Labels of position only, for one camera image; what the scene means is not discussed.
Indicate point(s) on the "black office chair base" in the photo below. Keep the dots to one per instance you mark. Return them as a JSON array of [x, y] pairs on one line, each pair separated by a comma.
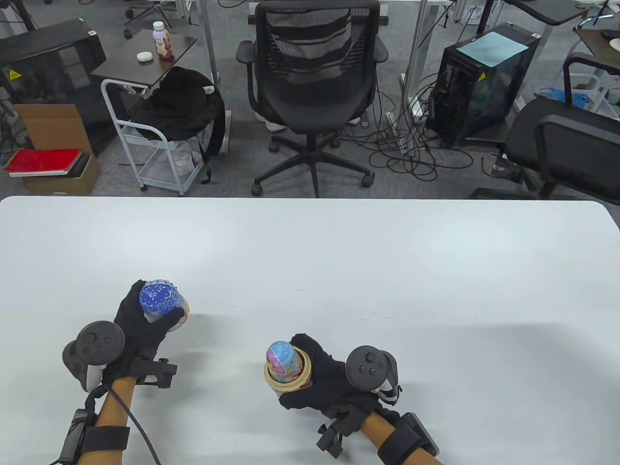
[[128, 34]]

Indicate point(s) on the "black VR controller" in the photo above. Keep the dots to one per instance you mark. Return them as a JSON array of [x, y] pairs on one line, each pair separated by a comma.
[[97, 341], [368, 368]]

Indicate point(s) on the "large blue Russian doll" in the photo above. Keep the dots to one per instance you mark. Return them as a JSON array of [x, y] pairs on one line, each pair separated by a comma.
[[157, 298]]

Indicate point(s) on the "black desk top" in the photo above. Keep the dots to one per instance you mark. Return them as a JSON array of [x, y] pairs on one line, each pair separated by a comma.
[[552, 12]]

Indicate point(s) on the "small white case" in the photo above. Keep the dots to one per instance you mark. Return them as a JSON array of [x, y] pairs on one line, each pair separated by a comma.
[[144, 56]]

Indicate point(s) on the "white rolling cart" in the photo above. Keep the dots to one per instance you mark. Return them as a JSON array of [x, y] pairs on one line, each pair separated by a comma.
[[160, 177]]

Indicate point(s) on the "dark brown side table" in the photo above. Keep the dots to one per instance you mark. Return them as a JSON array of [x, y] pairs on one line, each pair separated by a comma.
[[140, 68]]

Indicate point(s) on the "red notebook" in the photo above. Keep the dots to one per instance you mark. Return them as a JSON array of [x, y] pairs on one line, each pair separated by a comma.
[[41, 161]]

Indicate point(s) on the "person's left forearm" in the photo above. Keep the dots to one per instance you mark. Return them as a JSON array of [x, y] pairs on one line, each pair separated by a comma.
[[114, 407]]

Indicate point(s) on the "purple drink bottle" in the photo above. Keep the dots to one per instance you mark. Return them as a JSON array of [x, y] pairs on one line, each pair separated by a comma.
[[163, 46]]

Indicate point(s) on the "black mesh office chair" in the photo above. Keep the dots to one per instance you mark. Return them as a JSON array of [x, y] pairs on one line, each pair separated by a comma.
[[310, 97]]

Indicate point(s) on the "person's right forearm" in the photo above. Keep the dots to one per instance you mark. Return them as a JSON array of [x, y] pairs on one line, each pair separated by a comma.
[[375, 426]]

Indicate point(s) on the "black mesh-sided computer tower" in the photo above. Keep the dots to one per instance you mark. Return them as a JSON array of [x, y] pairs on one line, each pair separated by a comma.
[[43, 68]]

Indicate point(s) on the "brown desk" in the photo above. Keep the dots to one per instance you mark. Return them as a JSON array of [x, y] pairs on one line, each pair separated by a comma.
[[598, 46]]

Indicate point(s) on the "black backpack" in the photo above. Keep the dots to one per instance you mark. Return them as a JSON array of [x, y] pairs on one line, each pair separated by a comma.
[[179, 106]]

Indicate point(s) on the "white power strip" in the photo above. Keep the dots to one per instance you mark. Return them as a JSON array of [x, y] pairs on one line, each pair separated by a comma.
[[395, 123]]

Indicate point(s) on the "black padded office chair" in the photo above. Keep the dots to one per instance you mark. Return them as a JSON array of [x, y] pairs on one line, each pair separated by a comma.
[[557, 140]]

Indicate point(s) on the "brown cardboard box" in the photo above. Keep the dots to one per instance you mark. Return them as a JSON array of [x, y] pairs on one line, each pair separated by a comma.
[[53, 126]]

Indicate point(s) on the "black glove sensor bracket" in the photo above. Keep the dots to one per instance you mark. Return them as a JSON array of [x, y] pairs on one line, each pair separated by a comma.
[[162, 373], [334, 438]]

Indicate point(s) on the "black glass-sided computer tower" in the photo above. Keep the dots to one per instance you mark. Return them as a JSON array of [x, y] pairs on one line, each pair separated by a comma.
[[479, 97]]

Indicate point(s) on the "light blue paper sheet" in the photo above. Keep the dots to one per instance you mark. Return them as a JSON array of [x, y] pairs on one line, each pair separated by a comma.
[[491, 48]]

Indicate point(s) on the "person's left hand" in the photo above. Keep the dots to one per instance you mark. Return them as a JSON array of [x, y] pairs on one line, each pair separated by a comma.
[[140, 339]]

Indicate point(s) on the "person's right hand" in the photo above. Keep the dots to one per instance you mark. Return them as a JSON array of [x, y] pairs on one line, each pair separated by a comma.
[[324, 387]]

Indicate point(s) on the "medium light blue Russian doll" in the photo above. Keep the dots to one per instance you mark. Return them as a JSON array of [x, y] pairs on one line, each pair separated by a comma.
[[282, 358]]

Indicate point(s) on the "blue plastic item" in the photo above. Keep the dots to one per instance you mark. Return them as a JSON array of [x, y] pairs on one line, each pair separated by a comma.
[[576, 99]]

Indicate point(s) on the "white shoe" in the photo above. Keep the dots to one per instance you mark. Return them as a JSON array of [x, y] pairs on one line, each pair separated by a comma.
[[273, 127]]

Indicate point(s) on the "white desk leg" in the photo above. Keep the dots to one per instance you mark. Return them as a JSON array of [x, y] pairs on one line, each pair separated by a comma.
[[415, 58], [208, 43], [542, 53]]

